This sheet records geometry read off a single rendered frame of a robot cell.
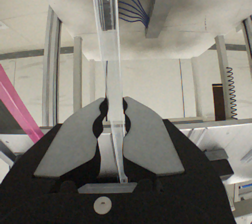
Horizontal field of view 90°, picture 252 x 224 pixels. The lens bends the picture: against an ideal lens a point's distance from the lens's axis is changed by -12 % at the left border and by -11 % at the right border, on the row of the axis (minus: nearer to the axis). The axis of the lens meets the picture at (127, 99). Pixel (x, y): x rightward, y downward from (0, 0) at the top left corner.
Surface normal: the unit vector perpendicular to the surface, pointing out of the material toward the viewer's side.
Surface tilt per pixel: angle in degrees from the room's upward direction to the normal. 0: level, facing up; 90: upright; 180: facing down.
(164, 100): 90
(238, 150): 44
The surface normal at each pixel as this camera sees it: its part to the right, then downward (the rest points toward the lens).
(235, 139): 0.04, 0.65
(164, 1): 0.04, 0.99
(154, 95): 0.01, -0.09
